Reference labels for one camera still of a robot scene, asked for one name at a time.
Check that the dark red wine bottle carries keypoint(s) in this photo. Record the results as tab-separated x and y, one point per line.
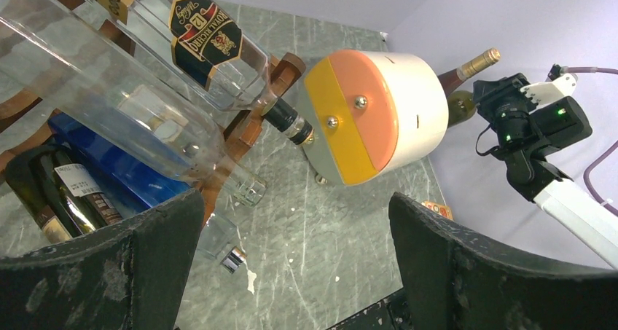
453	79

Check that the clear whisky bottle black label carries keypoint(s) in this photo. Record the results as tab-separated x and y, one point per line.
204	46

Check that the green wine bottle white label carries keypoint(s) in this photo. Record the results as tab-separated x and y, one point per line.
461	107

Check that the orange card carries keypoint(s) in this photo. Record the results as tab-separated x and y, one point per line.
442	210

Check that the dark bottle lower rack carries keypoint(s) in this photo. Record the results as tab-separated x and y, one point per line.
58	191

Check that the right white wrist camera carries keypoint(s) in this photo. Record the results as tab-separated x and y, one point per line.
559	84

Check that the brown wooden wine rack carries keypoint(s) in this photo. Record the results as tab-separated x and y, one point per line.
57	56

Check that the blue square glass bottle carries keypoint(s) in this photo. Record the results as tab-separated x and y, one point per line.
139	187

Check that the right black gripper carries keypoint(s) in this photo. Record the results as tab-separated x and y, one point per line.
503	101

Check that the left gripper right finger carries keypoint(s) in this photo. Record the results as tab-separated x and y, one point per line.
457	278

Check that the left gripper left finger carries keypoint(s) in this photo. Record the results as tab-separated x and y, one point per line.
129	275

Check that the white cylinder drum orange face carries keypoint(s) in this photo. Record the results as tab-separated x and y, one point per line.
372	112

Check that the clear glass bottle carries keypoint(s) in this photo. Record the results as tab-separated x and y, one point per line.
59	57

